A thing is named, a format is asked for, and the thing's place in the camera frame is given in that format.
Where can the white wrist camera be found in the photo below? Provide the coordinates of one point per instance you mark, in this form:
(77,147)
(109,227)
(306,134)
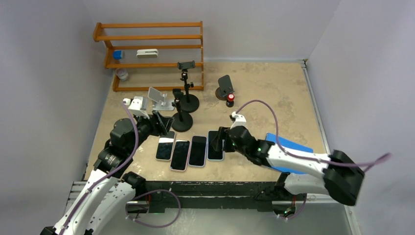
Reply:
(237,120)
(137,106)

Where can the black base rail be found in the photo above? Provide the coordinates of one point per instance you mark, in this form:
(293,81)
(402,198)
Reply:
(260,196)

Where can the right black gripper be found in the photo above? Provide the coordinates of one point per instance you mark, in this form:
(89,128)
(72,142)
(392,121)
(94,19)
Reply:
(223,132)

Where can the white case smartphone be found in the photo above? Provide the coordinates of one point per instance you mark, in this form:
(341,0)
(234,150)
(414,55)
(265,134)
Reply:
(165,146)

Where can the pink case smartphone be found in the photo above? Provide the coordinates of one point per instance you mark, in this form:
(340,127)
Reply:
(180,155)

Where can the blue white small box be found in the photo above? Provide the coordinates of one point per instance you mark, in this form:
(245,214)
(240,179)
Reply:
(118,54)

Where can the black phone stand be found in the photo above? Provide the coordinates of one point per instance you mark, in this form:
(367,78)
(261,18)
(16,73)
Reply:
(183,121)
(190,102)

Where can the light blue case smartphone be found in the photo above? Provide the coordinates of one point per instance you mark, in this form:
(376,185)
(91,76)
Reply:
(212,154)

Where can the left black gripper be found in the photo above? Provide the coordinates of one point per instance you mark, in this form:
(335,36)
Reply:
(160,125)

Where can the white eraser block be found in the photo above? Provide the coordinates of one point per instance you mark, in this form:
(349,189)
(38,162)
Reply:
(147,53)

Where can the lavender case smartphone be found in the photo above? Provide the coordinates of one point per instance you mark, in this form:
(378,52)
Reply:
(198,149)

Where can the wooden shelf rack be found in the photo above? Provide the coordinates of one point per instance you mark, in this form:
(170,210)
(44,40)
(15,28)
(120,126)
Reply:
(175,42)

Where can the red cap black stamp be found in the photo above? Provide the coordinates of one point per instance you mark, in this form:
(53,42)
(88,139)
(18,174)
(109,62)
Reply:
(230,100)

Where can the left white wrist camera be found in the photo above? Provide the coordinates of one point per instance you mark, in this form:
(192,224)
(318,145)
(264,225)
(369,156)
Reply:
(137,106)

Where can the blue notebook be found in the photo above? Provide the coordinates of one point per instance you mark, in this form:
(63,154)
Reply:
(288,144)

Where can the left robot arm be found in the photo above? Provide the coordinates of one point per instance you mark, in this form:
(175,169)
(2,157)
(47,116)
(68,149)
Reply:
(109,187)

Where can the round brown phone dock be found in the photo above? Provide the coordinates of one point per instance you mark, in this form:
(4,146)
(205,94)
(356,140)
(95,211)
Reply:
(225,87)

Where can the clear small jar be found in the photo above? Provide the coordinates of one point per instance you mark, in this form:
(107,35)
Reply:
(122,73)

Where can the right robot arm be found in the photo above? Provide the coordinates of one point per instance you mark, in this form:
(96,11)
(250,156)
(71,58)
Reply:
(335,174)

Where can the silver folding phone stand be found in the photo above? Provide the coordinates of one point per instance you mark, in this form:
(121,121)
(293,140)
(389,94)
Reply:
(159,100)

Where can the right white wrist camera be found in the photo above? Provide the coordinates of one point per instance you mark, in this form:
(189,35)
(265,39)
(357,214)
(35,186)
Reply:
(237,120)

